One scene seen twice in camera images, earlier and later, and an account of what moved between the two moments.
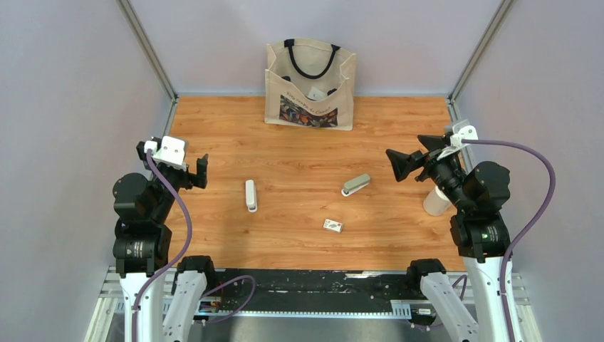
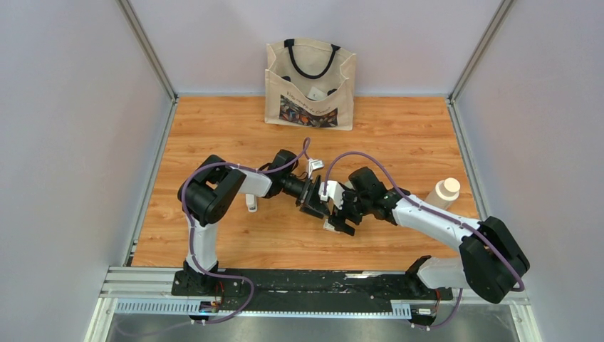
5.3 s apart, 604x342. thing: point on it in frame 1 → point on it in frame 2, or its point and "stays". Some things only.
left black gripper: [199, 179] → [313, 191]
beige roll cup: [435, 203] stays
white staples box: [332, 226] stays
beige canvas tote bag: [309, 83] stays
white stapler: [251, 196] stays
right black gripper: [402, 162] → [338, 222]
